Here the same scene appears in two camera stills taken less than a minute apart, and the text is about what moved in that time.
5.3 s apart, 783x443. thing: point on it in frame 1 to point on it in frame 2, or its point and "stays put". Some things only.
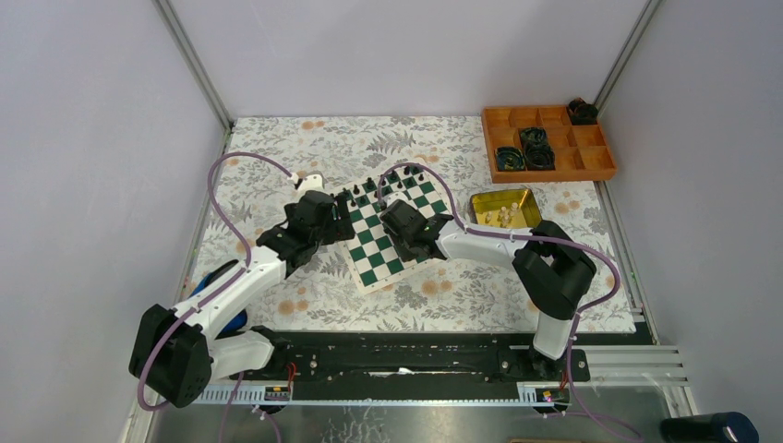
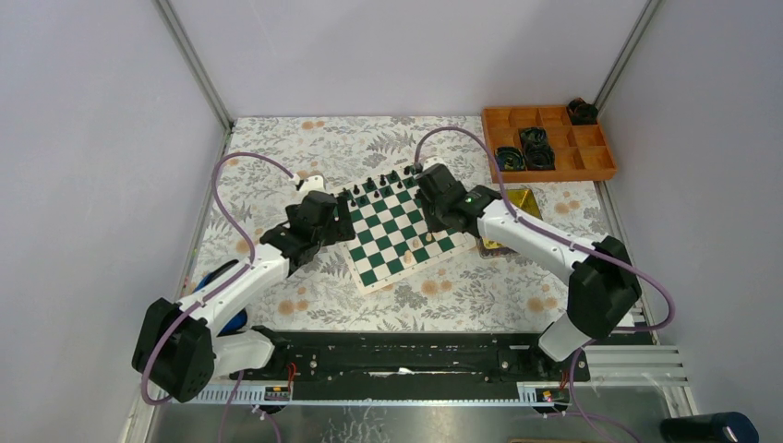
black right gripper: (405, 256) to (433, 225)
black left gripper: (342, 229) stays put
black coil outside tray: (582, 113) stays put
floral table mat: (267, 161) stays put
